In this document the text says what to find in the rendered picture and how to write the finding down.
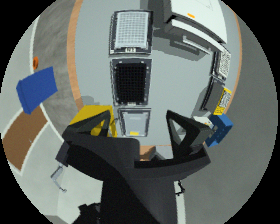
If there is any yellow open-top bin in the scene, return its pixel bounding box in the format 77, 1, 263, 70
70, 105, 117, 137

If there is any blue open-top box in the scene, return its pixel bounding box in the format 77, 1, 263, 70
205, 113, 234, 147

